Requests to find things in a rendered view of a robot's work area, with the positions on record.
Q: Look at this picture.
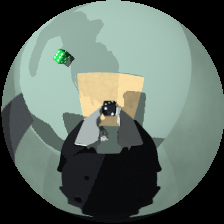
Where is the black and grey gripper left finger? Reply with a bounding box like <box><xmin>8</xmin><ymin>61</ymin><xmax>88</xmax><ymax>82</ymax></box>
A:
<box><xmin>57</xmin><ymin>106</ymin><xmax>103</xmax><ymax>173</ymax></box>

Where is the black die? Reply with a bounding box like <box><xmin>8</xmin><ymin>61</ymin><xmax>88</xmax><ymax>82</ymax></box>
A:
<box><xmin>103</xmin><ymin>101</ymin><xmax>116</xmax><ymax>116</ymax></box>

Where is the green die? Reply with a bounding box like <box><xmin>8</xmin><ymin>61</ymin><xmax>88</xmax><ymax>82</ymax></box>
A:
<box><xmin>53</xmin><ymin>49</ymin><xmax>71</xmax><ymax>64</ymax></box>

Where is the tan flat mat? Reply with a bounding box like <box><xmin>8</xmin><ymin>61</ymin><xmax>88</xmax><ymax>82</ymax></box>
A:
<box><xmin>77</xmin><ymin>73</ymin><xmax>144</xmax><ymax>126</ymax></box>

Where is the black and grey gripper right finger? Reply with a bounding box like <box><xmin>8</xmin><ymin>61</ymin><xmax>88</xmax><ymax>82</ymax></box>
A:
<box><xmin>115</xmin><ymin>106</ymin><xmax>162</xmax><ymax>172</ymax></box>

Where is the white die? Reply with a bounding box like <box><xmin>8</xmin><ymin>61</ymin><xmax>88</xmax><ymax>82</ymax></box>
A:
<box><xmin>100</xmin><ymin>130</ymin><xmax>108</xmax><ymax>141</ymax></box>

